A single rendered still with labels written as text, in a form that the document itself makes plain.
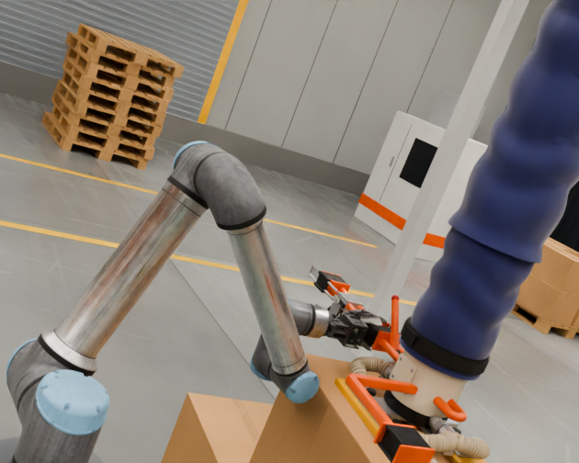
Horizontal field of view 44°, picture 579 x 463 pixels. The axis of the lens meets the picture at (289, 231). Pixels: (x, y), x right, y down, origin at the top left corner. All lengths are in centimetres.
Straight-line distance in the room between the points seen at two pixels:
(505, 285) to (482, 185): 24
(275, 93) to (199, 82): 138
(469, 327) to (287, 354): 44
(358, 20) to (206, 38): 274
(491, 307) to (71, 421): 96
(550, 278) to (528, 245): 710
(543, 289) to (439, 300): 709
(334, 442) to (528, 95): 94
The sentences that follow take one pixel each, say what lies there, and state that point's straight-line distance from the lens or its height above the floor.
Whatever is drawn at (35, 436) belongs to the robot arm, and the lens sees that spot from 157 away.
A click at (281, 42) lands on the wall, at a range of 1187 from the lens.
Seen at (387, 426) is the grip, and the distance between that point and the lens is 153.
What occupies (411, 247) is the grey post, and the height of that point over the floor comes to 92.
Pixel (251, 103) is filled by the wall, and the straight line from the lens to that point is 1184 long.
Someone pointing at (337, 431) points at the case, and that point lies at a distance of 184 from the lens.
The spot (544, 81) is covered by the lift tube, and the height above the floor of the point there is 198.
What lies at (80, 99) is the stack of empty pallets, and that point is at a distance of 832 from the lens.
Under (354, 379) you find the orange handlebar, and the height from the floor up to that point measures 121.
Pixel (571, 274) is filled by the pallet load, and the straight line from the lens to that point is 874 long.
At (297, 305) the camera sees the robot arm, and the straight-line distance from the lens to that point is 191.
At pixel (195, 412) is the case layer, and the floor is 54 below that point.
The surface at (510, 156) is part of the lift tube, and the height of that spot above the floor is 180.
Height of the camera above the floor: 183
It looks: 13 degrees down
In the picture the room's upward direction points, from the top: 22 degrees clockwise
